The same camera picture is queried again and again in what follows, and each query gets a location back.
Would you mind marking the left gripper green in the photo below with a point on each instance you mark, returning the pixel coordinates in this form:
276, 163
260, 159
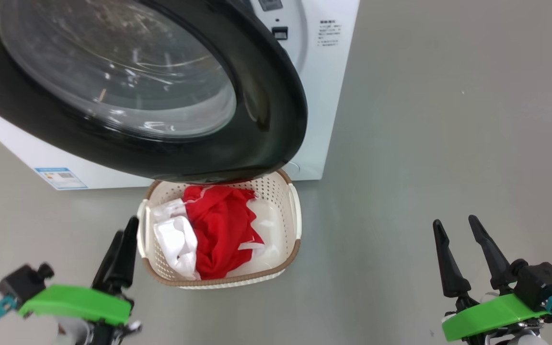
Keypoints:
79, 303

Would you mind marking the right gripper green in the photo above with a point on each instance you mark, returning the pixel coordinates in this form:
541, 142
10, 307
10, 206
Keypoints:
491, 318

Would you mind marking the white garment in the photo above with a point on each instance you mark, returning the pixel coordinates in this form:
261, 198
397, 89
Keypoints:
178, 244

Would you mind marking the red sports jersey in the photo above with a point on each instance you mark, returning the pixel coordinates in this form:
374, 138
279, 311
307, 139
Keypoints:
218, 230

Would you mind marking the black round glass washer door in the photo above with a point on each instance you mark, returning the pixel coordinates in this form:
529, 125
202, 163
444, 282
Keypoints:
257, 86

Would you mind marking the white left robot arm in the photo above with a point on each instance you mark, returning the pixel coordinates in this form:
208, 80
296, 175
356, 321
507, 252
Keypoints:
74, 333

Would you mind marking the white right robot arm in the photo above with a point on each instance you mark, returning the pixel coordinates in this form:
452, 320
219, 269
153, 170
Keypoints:
527, 339

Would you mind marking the cream perforated laundry basket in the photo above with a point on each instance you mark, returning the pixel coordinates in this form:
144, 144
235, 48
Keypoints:
276, 191

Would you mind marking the white front-load washing machine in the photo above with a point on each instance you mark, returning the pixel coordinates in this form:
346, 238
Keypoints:
324, 96

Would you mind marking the blue energy label sticker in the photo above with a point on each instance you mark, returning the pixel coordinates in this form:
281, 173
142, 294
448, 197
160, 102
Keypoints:
60, 178

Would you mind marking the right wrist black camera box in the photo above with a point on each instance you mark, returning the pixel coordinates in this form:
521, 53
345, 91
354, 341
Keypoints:
542, 282

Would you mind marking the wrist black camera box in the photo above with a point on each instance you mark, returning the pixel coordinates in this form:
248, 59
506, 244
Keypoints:
542, 282
22, 285

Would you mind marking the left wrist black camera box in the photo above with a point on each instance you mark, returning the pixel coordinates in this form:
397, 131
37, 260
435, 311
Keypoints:
22, 285

